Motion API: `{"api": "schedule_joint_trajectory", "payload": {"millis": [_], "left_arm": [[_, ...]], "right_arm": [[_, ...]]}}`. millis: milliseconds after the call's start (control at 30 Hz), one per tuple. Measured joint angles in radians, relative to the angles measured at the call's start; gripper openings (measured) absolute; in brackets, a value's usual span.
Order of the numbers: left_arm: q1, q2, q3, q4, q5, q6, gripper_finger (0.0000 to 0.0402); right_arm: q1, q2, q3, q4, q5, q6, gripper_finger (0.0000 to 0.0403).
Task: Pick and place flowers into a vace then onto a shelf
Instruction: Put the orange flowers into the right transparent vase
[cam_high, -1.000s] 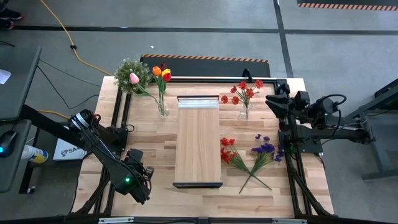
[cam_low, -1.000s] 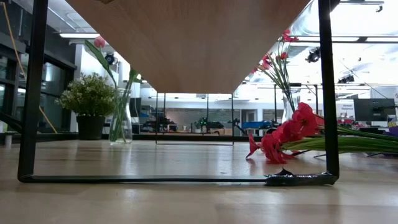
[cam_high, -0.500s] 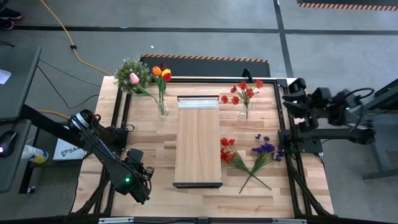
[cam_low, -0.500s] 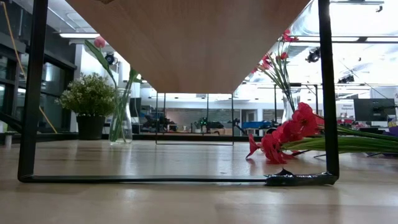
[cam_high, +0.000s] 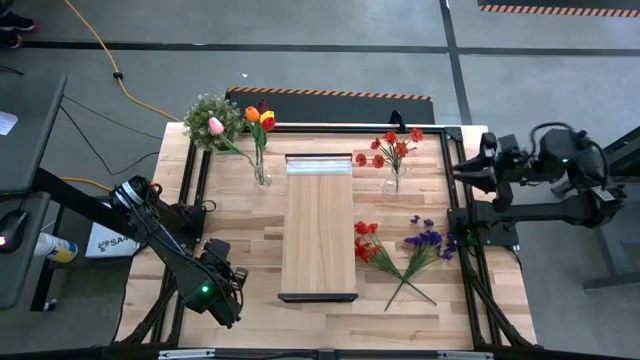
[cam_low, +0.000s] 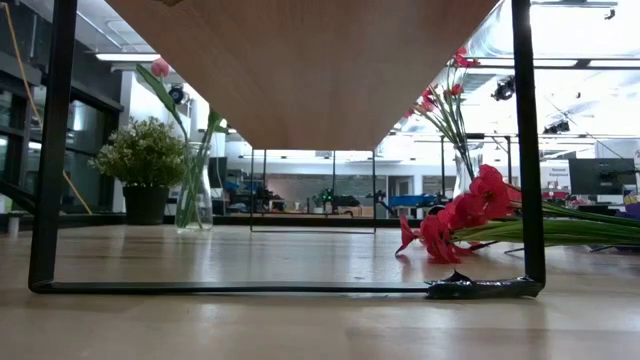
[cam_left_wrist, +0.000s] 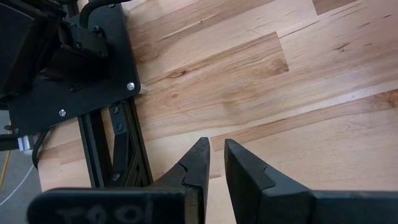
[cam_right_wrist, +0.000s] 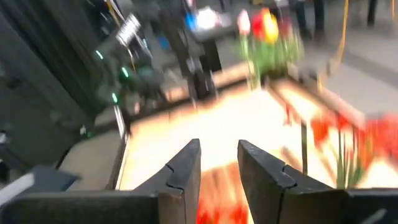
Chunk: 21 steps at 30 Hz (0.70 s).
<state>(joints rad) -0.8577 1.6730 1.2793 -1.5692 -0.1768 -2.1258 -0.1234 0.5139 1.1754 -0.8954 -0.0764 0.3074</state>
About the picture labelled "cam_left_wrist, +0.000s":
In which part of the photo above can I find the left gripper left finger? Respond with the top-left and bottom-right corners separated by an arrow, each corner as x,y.
152,137 -> 211,224

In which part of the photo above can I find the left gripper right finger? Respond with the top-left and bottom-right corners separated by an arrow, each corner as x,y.
224,139 -> 315,224

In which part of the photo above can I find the silver metal connector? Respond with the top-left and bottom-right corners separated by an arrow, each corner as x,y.
17,134 -> 34,156

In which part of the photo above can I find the black aluminium table frame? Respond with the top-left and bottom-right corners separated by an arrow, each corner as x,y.
77,98 -> 154,190

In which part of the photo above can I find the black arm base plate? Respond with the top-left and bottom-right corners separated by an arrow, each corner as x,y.
7,2 -> 141,138

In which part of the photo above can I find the white floor cable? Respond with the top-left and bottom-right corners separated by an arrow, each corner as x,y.
0,164 -> 35,207

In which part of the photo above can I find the yellow power cable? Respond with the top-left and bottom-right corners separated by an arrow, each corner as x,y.
0,150 -> 12,191

